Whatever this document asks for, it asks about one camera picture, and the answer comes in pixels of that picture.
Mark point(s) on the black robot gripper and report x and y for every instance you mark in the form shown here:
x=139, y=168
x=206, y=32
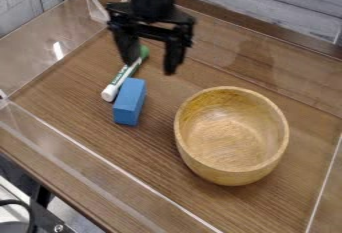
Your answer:
x=154, y=19

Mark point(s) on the blue rectangular block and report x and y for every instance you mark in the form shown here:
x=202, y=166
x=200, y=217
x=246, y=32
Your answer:
x=130, y=100

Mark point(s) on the light brown wooden bowl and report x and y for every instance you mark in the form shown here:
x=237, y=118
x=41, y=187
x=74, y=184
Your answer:
x=231, y=135

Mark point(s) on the green and white marker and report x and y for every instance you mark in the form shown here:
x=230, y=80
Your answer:
x=111, y=90

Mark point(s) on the clear acrylic tray wall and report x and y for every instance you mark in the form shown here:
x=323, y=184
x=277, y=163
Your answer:
x=120, y=173

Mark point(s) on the black metal table frame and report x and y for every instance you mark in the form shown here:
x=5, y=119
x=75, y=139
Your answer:
x=43, y=220

